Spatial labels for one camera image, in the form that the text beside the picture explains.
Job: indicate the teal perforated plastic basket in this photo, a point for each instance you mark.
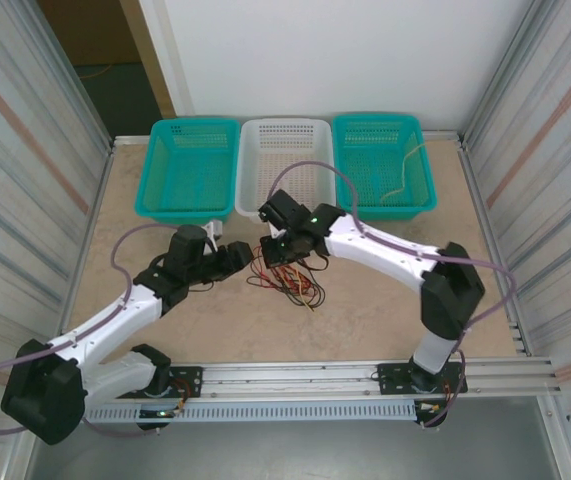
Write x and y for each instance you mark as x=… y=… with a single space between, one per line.
x=190 y=170
x=380 y=160

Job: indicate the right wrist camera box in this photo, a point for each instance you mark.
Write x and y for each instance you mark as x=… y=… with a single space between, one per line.
x=271 y=227

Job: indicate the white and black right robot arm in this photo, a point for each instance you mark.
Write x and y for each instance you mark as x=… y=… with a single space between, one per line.
x=380 y=245

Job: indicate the aluminium mounting rail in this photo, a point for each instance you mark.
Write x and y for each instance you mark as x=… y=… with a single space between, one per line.
x=290 y=372

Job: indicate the small black electronics board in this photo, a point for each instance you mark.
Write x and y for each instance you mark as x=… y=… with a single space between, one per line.
x=157 y=417
x=430 y=412

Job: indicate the brown wooden panel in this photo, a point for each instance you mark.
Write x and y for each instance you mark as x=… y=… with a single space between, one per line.
x=85 y=30

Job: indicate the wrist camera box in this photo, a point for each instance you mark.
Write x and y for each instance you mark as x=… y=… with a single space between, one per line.
x=213 y=229
x=271 y=227

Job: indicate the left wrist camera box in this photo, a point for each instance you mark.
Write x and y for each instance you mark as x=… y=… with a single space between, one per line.
x=213 y=229

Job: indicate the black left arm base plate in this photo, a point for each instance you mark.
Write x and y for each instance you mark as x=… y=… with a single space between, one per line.
x=190 y=382

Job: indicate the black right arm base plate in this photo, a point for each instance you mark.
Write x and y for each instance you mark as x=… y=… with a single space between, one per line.
x=390 y=380

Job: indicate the white perforated plastic basket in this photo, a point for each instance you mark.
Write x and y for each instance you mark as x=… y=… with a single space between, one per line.
x=285 y=147

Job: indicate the beige door frame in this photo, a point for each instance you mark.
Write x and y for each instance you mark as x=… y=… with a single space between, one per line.
x=147 y=50

